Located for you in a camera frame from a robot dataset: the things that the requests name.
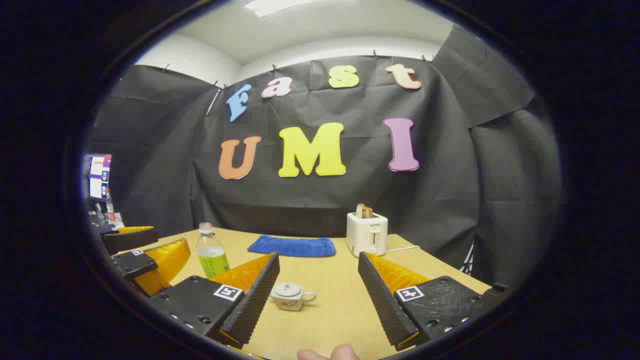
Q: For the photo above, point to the green label water bottle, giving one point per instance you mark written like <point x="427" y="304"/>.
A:
<point x="212" y="257"/>

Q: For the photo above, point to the red label bottle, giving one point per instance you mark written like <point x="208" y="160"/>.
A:
<point x="110" y="207"/>

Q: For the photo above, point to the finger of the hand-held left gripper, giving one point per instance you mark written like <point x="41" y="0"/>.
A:
<point x="130" y="241"/>
<point x="135" y="263"/>

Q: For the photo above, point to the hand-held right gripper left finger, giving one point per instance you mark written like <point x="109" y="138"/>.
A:
<point x="255" y="300"/>

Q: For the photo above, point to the white teacup lid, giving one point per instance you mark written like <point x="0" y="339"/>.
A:
<point x="287" y="288"/>

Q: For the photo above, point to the white teacup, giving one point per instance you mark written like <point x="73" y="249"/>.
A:
<point x="290" y="303"/>

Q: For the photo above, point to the black backdrop cloth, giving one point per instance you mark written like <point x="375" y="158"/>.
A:
<point x="450" y="175"/>

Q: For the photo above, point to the ceiling light panel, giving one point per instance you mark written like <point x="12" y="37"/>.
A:
<point x="275" y="6"/>

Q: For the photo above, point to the blue towel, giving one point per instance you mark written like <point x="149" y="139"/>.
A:
<point x="292" y="246"/>

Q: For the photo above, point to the bread slice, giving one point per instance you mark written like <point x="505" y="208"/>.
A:
<point x="364" y="211"/>

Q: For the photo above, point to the white toaster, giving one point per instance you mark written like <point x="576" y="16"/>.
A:
<point x="366" y="237"/>

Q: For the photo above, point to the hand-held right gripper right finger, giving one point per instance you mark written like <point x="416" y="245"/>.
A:
<point x="382" y="305"/>

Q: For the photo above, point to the computer monitor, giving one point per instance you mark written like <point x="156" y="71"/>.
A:
<point x="99" y="176"/>

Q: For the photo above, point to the white side desk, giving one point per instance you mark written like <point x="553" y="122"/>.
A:
<point x="118" y="221"/>

